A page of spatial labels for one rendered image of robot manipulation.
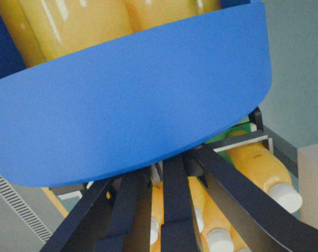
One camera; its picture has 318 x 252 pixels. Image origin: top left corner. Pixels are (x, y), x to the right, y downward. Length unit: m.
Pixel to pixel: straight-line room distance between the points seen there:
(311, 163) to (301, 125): 1.34
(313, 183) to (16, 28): 0.46
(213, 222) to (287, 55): 1.32
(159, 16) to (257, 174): 0.28
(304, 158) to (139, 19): 0.36
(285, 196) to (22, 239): 2.37
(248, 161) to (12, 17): 0.37
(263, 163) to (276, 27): 1.22
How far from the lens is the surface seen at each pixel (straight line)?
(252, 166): 0.37
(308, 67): 1.65
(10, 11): 0.22
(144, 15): 0.18
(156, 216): 0.35
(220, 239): 0.36
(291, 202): 0.35
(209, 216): 0.38
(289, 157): 0.56
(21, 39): 0.22
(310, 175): 0.44
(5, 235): 2.55
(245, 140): 0.41
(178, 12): 0.18
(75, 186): 0.44
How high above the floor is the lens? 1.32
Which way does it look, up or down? 69 degrees down
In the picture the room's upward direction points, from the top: 180 degrees clockwise
